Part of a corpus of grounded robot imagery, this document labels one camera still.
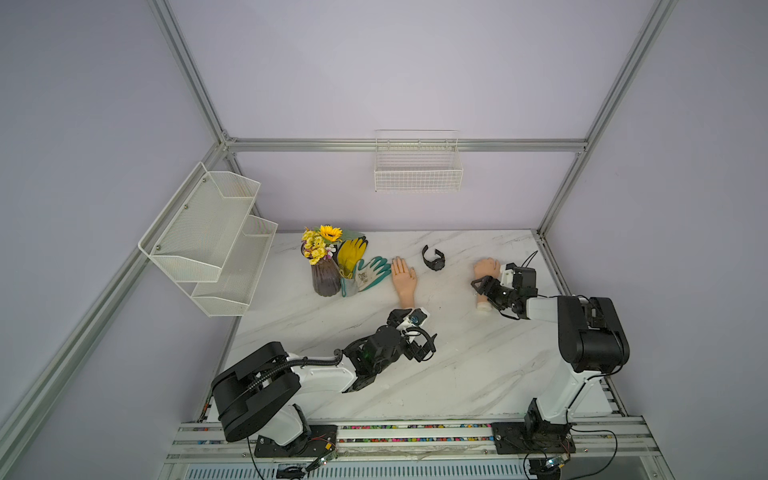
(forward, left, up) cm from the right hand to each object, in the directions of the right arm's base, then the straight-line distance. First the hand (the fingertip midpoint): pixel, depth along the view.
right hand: (480, 291), depth 101 cm
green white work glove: (+6, +39, +1) cm, 40 cm away
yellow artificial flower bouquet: (+1, +50, +25) cm, 56 cm away
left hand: (-17, +22, +9) cm, 30 cm away
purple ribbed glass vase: (+2, +52, +8) cm, 52 cm away
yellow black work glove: (+19, +47, +1) cm, 50 cm away
